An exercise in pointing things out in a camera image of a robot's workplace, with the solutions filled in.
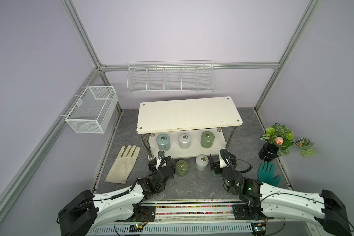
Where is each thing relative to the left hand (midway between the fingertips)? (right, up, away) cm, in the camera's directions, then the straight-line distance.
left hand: (165, 159), depth 83 cm
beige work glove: (-27, -6, +7) cm, 28 cm away
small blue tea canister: (-1, +10, +2) cm, 10 cm away
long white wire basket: (0, +52, +17) cm, 55 cm away
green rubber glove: (+60, -10, +4) cm, 61 cm away
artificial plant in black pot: (+56, +13, -14) cm, 59 cm away
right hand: (+29, +5, -7) cm, 30 cm away
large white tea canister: (+21, -2, +1) cm, 21 cm away
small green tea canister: (+24, +11, +4) cm, 27 cm away
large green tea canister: (+9, -4, -1) cm, 10 cm away
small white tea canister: (+11, +10, +4) cm, 15 cm away
